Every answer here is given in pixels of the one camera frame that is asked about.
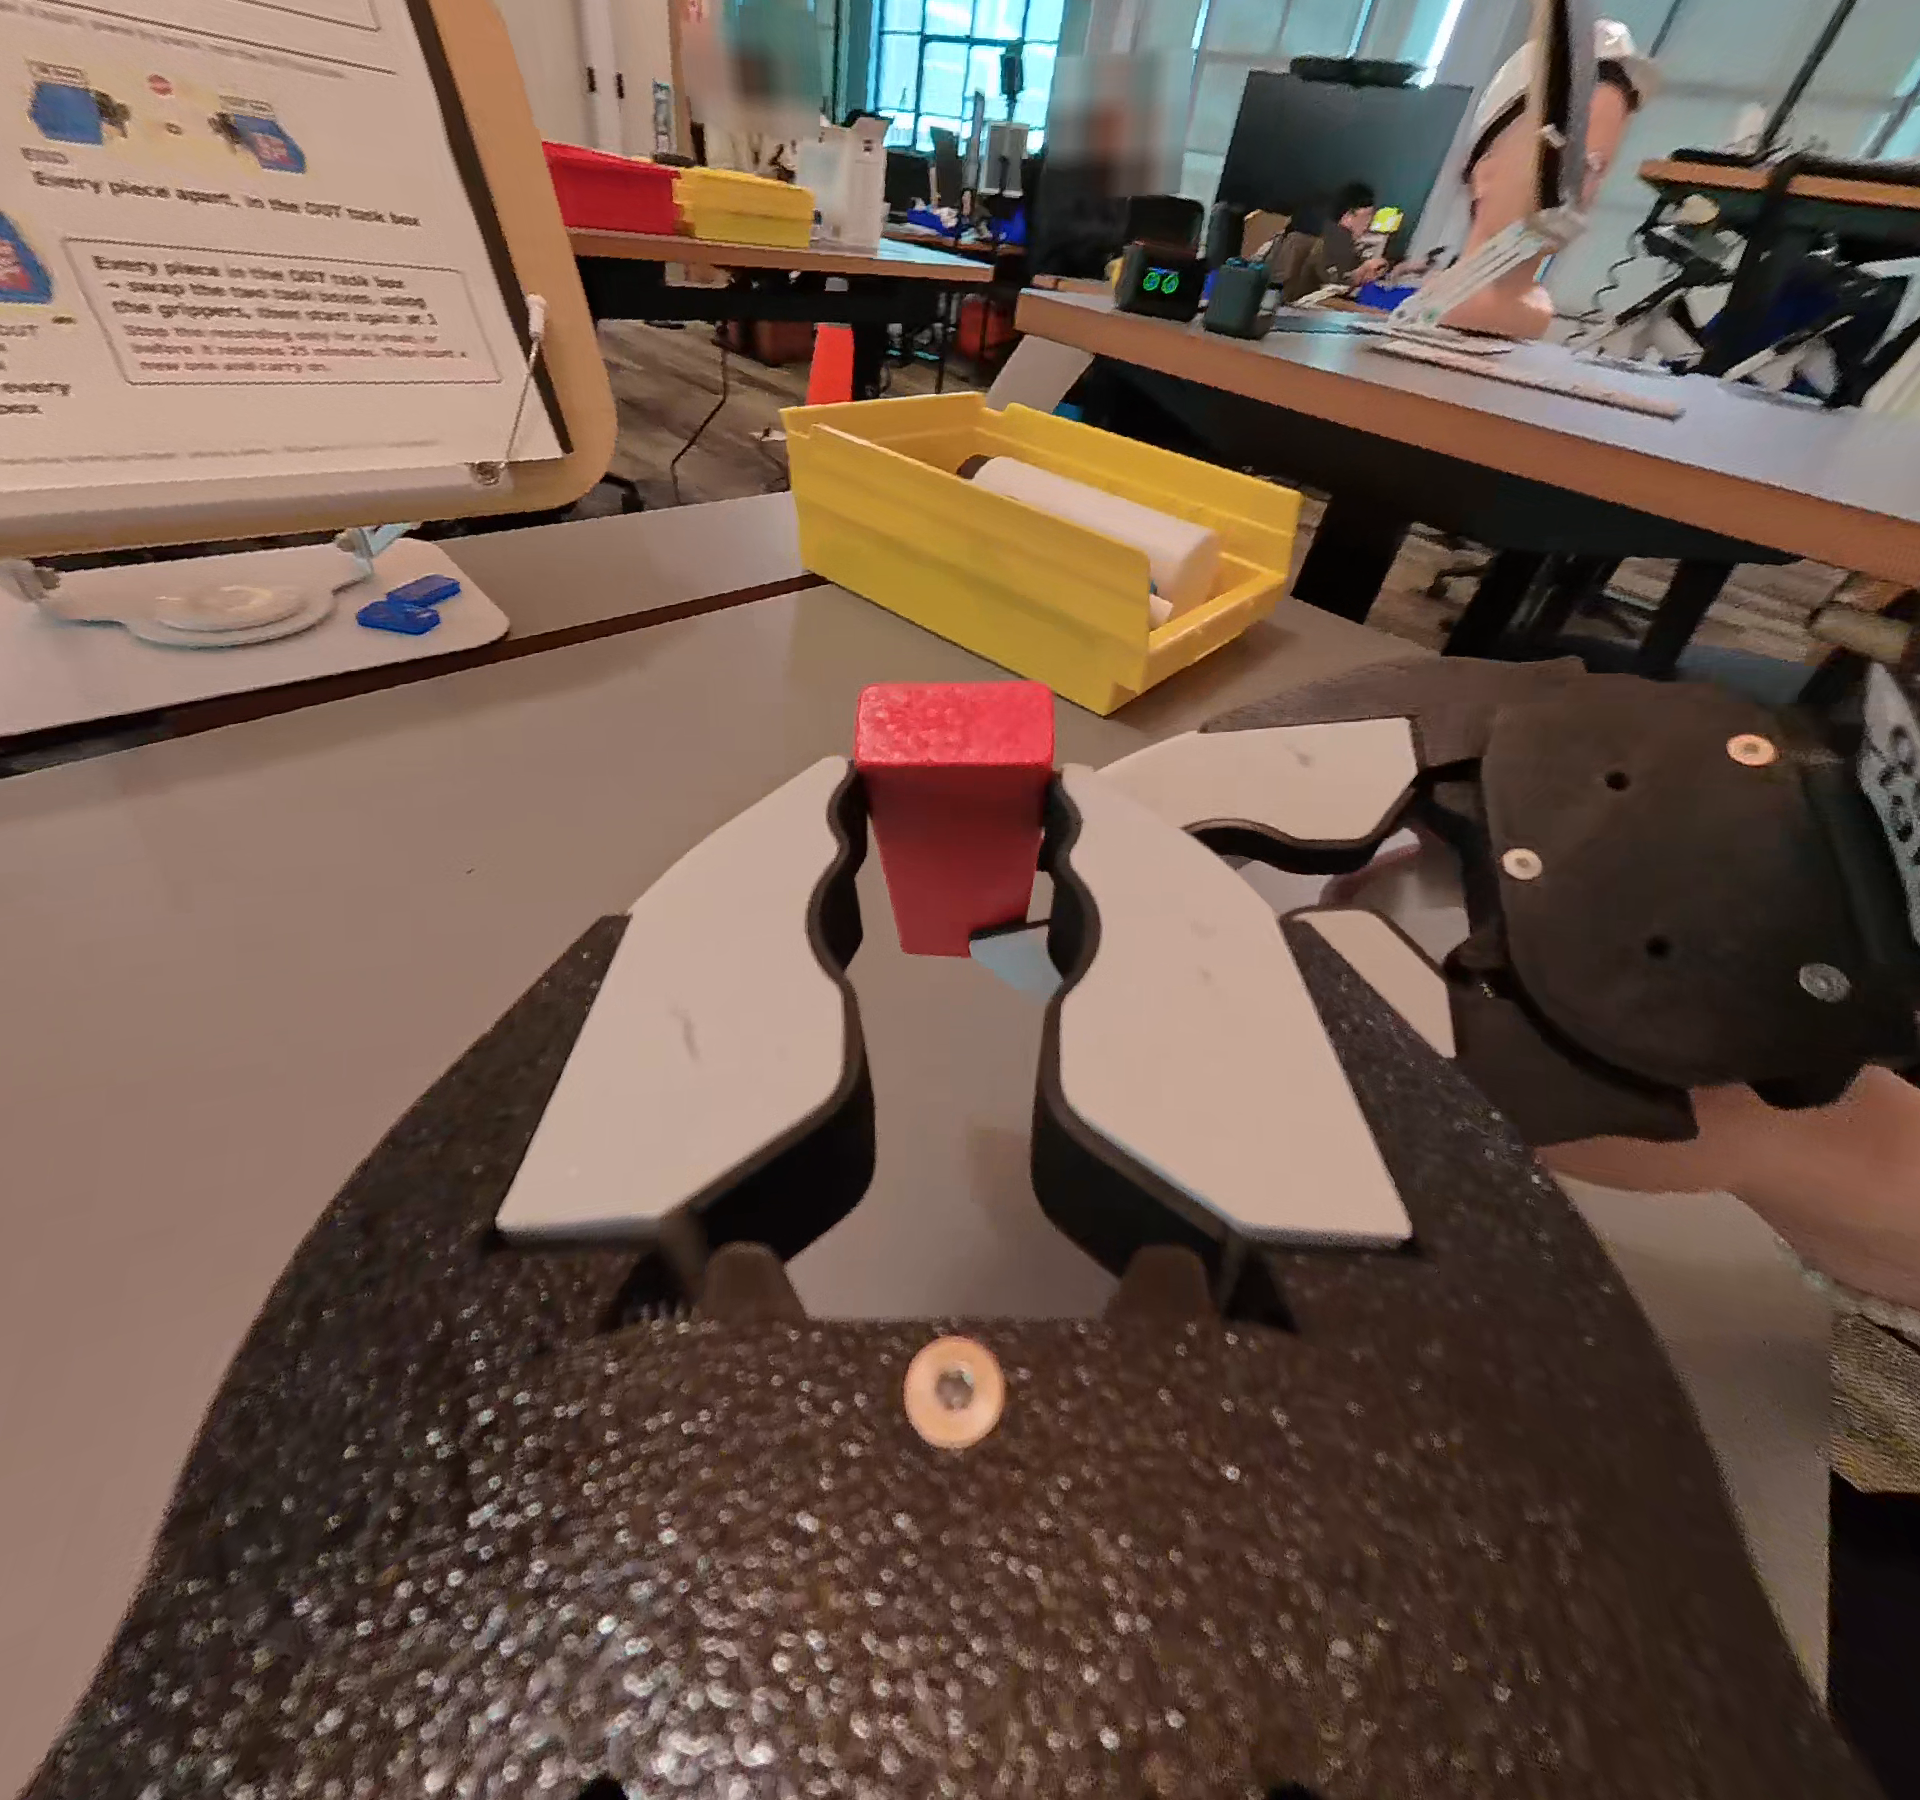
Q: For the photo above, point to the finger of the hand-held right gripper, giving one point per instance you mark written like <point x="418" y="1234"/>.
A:
<point x="1405" y="966"/>
<point x="1291" y="780"/>

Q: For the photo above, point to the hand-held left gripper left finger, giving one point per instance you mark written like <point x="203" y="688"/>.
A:
<point x="691" y="1081"/>

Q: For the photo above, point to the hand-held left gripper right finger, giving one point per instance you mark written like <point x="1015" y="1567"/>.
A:
<point x="1231" y="1081"/>

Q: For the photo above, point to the white cylinder with black cap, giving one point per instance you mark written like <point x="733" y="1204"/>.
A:
<point x="1096" y="527"/>

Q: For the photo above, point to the red block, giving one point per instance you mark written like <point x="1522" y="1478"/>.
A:
<point x="954" y="810"/>

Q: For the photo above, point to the yellow plastic bin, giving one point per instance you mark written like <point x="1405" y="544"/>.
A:
<point x="961" y="587"/>
<point x="745" y="210"/>

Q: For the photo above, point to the person's right hand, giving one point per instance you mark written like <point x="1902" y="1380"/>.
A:
<point x="1801" y="1186"/>

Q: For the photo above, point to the grey desk with wooden edge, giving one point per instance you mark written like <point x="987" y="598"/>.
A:
<point x="1682" y="465"/>

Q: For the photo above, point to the paper sheet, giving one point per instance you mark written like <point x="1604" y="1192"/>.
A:
<point x="1533" y="377"/>

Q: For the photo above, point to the small black box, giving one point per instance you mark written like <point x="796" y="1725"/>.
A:
<point x="1236" y="298"/>

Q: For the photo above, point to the black clock with green display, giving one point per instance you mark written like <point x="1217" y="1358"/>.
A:
<point x="1161" y="282"/>

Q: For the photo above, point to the blue clip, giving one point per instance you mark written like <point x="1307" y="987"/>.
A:
<point x="409" y="608"/>

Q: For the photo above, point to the orange traffic cone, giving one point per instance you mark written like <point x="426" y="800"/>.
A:
<point x="832" y="371"/>

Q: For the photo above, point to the black television screen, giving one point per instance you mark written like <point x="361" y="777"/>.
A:
<point x="1337" y="150"/>

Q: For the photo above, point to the white stand base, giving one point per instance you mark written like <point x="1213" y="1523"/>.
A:
<point x="121" y="676"/>

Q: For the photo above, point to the red plastic bin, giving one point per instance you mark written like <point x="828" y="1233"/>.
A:
<point x="610" y="189"/>

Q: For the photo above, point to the instruction sheet board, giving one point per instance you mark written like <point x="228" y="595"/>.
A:
<point x="242" y="182"/>

